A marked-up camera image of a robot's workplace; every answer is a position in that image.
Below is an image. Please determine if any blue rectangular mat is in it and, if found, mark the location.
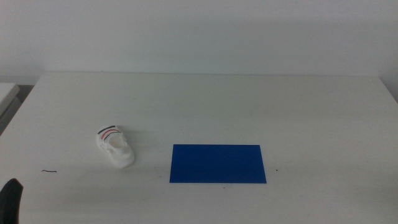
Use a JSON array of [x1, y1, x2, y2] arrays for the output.
[[169, 144, 267, 184]]

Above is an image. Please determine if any white side table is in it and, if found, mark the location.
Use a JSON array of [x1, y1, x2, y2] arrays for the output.
[[0, 82, 21, 118]]

